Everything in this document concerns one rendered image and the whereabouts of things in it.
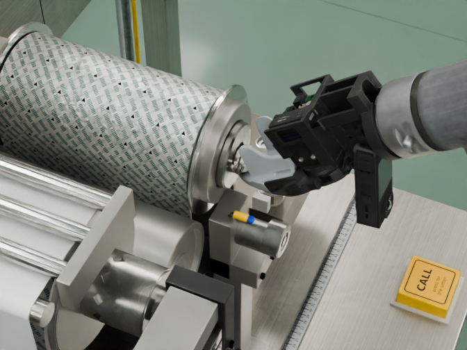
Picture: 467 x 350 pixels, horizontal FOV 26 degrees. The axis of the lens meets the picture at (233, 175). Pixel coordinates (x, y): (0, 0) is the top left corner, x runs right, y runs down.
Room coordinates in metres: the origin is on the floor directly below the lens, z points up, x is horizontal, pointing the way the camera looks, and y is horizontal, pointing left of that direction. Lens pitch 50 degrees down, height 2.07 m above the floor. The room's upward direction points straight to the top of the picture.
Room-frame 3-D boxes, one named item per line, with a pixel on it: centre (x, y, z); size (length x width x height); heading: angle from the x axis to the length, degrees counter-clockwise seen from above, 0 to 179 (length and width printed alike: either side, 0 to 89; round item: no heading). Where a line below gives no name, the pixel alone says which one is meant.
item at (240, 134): (0.72, 0.00, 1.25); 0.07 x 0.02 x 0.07; 156
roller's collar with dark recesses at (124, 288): (0.49, 0.09, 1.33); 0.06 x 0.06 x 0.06; 66
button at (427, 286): (0.77, -0.27, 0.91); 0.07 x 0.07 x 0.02; 66
